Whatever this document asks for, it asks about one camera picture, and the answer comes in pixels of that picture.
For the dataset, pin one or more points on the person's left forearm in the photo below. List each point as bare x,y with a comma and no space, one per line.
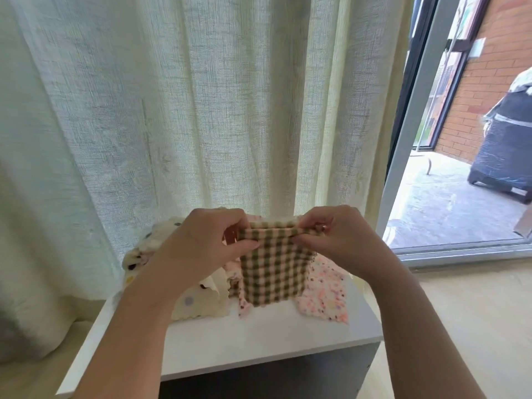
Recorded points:
133,340

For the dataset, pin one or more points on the brown wooden board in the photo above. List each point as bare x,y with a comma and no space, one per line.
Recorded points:
524,220

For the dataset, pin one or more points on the white linen curtain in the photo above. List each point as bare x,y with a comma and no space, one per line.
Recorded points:
166,95

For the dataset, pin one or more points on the dark balcony window frame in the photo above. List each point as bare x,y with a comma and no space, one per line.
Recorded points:
449,87

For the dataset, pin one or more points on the white sliding door frame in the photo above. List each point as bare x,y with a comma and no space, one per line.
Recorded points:
416,120

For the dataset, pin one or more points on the person's right forearm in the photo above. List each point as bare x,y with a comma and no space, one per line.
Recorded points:
424,336

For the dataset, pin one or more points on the cream polka dot cloths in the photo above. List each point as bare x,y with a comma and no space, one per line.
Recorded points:
204,299

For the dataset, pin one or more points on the brown checked cloth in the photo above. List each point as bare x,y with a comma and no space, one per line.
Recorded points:
274,266

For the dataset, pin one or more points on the person's left hand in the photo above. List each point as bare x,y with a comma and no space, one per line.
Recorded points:
204,245

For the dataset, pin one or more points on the dark blue tarpaulin cover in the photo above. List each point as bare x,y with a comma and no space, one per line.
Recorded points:
503,137

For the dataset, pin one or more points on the pink floral cloths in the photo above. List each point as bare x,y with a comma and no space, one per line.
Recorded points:
328,295

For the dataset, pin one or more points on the white table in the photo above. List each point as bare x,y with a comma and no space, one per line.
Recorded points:
266,336

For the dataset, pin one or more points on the person's right hand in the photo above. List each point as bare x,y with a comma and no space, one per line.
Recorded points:
349,241

